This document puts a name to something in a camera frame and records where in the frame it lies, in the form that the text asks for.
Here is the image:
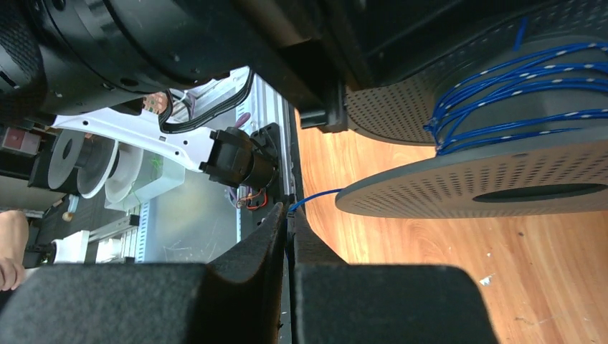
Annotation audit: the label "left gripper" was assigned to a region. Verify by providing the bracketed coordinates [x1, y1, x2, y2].
[230, 1, 428, 133]

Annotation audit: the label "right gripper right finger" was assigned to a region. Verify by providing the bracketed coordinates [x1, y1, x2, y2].
[288, 209, 498, 343]

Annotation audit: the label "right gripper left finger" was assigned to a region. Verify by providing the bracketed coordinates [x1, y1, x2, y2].
[1, 203, 287, 343]

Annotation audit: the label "grey filament spool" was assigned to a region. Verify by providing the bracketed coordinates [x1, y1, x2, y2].
[336, 1, 607, 219]

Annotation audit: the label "thin blue wire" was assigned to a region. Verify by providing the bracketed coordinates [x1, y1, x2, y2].
[285, 16, 608, 259]

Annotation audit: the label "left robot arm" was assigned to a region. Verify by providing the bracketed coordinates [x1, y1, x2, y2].
[1, 1, 460, 133]

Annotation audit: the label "person's hand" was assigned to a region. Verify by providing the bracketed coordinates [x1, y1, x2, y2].
[1, 210, 29, 292]

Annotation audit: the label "white filament spools on shelf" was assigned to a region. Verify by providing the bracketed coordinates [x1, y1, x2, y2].
[28, 128, 186, 212]

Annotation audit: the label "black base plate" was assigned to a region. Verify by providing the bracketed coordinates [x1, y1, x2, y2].
[226, 75, 301, 242]

